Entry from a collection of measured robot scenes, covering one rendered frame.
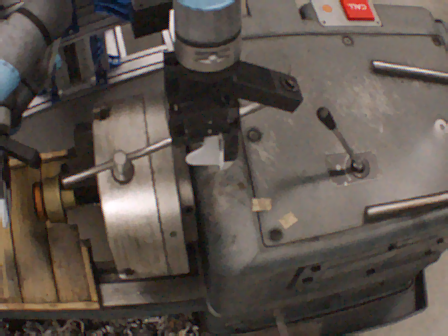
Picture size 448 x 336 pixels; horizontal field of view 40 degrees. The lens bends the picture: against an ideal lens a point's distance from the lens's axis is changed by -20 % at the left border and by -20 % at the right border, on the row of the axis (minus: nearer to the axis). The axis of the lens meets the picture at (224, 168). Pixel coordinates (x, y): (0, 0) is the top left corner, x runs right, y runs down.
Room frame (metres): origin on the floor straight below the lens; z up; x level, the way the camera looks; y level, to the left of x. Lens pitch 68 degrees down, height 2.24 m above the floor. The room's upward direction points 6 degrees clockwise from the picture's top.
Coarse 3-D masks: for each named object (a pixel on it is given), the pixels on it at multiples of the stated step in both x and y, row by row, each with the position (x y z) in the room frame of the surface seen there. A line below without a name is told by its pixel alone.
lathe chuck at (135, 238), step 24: (96, 120) 0.48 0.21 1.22; (120, 120) 0.48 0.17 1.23; (144, 120) 0.48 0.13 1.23; (96, 144) 0.43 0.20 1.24; (120, 144) 0.43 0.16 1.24; (144, 144) 0.44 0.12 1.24; (144, 168) 0.40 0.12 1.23; (120, 192) 0.36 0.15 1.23; (144, 192) 0.37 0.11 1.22; (120, 216) 0.33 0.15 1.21; (144, 216) 0.33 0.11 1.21; (120, 240) 0.30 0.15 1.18; (144, 240) 0.30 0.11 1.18; (120, 264) 0.27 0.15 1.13; (144, 264) 0.28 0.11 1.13
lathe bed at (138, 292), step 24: (192, 264) 0.36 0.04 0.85; (120, 288) 0.28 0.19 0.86; (144, 288) 0.29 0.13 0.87; (168, 288) 0.30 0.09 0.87; (192, 288) 0.30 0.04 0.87; (0, 312) 0.15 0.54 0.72; (24, 312) 0.18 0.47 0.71; (48, 312) 0.20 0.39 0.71; (72, 312) 0.21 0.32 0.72; (96, 312) 0.23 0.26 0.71; (120, 312) 0.25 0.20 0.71; (144, 312) 0.26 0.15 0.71; (168, 312) 0.27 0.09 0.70
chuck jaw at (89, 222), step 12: (72, 216) 0.35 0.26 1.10; (84, 216) 0.35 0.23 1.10; (96, 216) 0.35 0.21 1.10; (72, 228) 0.33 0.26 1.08; (84, 228) 0.33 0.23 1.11; (96, 228) 0.33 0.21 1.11; (84, 240) 0.31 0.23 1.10; (96, 240) 0.31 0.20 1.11; (96, 252) 0.29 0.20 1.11; (108, 252) 0.29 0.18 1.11; (96, 264) 0.27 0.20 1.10; (108, 264) 0.27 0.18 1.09
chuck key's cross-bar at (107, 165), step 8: (256, 104) 0.46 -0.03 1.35; (240, 112) 0.45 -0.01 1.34; (248, 112) 0.45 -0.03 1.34; (152, 144) 0.41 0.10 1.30; (160, 144) 0.41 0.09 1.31; (168, 144) 0.41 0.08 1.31; (136, 152) 0.39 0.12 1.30; (144, 152) 0.40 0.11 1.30; (152, 152) 0.40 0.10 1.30; (112, 160) 0.38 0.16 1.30; (128, 160) 0.38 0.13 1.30; (96, 168) 0.36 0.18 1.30; (104, 168) 0.37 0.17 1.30; (72, 176) 0.35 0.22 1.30; (80, 176) 0.35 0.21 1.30; (88, 176) 0.35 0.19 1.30; (64, 184) 0.33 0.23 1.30
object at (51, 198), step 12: (48, 180) 0.40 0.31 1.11; (60, 180) 0.41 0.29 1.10; (36, 192) 0.38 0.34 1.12; (48, 192) 0.38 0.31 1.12; (60, 192) 0.38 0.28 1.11; (72, 192) 0.39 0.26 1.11; (36, 204) 0.35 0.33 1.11; (48, 204) 0.36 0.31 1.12; (60, 204) 0.36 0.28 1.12; (72, 204) 0.37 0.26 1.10; (36, 216) 0.34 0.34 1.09; (48, 216) 0.34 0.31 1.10; (60, 216) 0.34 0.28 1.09
